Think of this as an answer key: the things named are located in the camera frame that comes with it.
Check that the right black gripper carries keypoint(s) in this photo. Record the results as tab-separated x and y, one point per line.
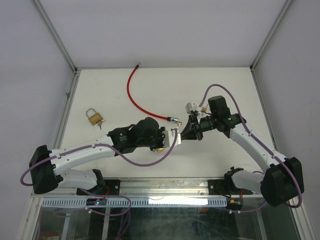
187	134

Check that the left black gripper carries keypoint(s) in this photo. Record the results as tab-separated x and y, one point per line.
162	136

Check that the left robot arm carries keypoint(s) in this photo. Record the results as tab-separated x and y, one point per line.
52	169

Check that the small brass padlock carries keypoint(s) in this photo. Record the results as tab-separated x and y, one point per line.
205	108

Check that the closed brass padlock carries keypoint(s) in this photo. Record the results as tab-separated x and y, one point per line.
94	117

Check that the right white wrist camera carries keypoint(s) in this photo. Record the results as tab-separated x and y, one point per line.
193	108

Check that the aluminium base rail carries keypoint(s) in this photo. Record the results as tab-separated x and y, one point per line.
136	187

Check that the white slotted cable duct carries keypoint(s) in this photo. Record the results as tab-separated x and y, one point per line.
142	202

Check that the thick red cable lock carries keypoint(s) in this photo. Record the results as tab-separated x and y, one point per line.
152	94

